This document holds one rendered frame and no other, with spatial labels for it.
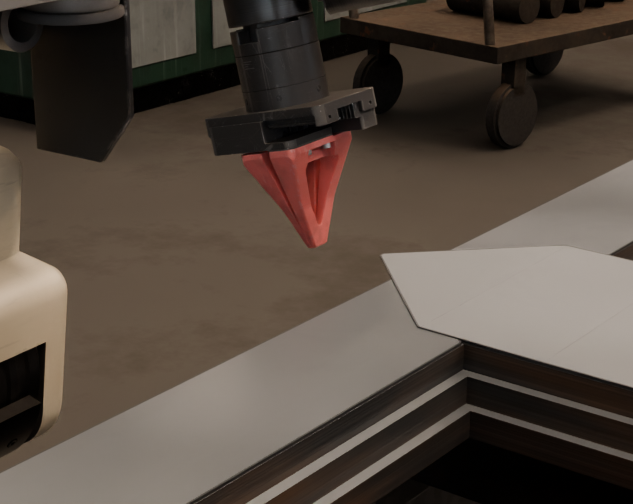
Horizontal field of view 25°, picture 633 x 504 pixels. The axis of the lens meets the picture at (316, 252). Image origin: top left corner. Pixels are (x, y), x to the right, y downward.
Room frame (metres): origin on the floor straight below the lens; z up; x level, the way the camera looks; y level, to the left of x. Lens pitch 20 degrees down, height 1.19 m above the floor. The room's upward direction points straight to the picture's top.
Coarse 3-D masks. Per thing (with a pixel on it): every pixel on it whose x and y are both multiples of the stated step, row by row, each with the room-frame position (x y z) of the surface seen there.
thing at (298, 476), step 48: (432, 384) 0.74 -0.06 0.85; (480, 384) 0.75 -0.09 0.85; (528, 384) 0.74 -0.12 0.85; (576, 384) 0.72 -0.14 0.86; (336, 432) 0.66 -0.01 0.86; (384, 432) 0.69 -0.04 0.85; (432, 432) 0.71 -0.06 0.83; (480, 432) 0.74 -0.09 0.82; (528, 432) 0.72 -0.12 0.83; (576, 432) 0.71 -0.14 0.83; (624, 432) 0.69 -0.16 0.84; (240, 480) 0.60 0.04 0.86; (288, 480) 0.63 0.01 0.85; (336, 480) 0.65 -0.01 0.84; (384, 480) 0.67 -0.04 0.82; (624, 480) 0.68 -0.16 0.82
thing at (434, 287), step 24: (432, 264) 0.89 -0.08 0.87; (456, 264) 0.88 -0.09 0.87; (480, 264) 0.88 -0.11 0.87; (504, 264) 0.88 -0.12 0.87; (528, 264) 0.88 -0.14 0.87; (408, 288) 0.84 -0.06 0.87; (432, 288) 0.84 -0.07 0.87; (456, 288) 0.84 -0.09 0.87; (480, 288) 0.84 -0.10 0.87; (432, 312) 0.80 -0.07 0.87
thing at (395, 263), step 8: (384, 256) 0.90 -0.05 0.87; (392, 256) 0.90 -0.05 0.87; (400, 256) 0.90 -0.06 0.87; (408, 256) 0.90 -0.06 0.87; (416, 256) 0.90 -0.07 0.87; (424, 256) 0.90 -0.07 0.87; (432, 256) 0.90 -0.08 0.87; (384, 264) 0.89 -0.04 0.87; (392, 264) 0.89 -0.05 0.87; (400, 264) 0.89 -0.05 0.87; (408, 264) 0.89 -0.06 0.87; (416, 264) 0.89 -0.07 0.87; (392, 272) 0.87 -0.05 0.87; (400, 272) 0.87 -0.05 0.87
